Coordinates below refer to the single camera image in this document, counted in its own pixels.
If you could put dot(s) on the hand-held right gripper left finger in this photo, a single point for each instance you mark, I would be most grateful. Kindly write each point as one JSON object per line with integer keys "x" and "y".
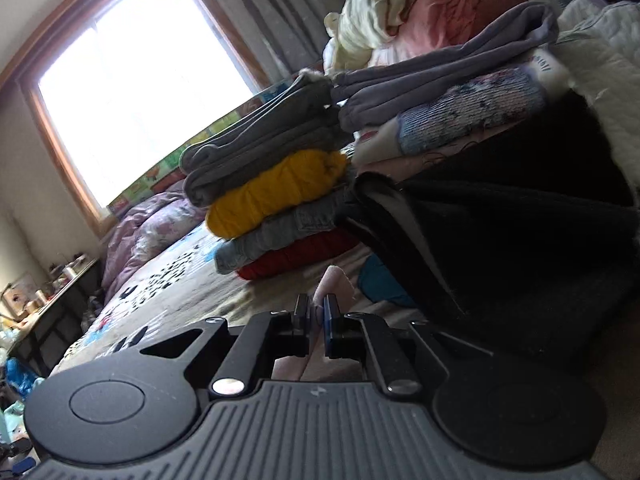
{"x": 301, "y": 321}

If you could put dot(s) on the red folded garment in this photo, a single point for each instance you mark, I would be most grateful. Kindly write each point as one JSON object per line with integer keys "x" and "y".
{"x": 295, "y": 260}

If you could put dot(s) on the grey folded garment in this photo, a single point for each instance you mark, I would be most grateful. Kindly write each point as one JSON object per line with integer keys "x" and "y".
{"x": 260, "y": 150}

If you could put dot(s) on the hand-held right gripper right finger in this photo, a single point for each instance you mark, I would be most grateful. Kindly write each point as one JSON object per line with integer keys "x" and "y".
{"x": 331, "y": 325}

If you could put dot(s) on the cluttered desk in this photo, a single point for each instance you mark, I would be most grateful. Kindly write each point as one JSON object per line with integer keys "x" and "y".
{"x": 50, "y": 305}

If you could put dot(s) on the stack of folded clothes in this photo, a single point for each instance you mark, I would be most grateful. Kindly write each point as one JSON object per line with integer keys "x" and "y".
{"x": 425, "y": 5}

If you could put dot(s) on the white quilted cover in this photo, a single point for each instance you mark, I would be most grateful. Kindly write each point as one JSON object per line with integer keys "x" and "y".
{"x": 610, "y": 50}

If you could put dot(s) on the black folded garment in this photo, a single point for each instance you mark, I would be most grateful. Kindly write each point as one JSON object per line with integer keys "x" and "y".
{"x": 500, "y": 220}

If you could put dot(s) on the cartoon printed blanket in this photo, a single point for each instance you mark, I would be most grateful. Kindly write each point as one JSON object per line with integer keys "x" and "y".
{"x": 165, "y": 290}

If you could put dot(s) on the blue plastic bag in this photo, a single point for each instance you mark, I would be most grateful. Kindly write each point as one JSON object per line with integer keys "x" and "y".
{"x": 20, "y": 375}

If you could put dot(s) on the grey-blue folded garment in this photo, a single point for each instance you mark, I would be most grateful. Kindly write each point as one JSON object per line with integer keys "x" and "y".
{"x": 280, "y": 232}

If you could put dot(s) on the pink printed garment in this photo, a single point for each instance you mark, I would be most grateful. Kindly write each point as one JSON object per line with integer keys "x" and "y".
{"x": 337, "y": 285}

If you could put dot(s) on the wooden framed window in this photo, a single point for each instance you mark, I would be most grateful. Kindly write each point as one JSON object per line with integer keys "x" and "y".
{"x": 140, "y": 75}

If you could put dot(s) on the purple folded garment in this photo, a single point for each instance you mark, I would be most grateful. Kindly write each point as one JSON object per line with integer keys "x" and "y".
{"x": 440, "y": 70}

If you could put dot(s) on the purple floral quilt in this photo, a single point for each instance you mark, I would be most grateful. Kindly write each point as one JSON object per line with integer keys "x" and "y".
{"x": 145, "y": 230}

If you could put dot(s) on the grey curtain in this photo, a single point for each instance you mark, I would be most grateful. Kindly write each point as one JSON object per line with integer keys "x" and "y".
{"x": 290, "y": 10}

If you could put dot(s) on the white blue printed folded garment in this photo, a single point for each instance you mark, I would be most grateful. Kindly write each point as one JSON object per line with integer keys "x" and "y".
{"x": 450, "y": 115}

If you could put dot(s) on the yellow folded garment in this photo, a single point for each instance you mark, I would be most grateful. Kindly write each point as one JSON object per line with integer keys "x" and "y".
{"x": 270, "y": 190}

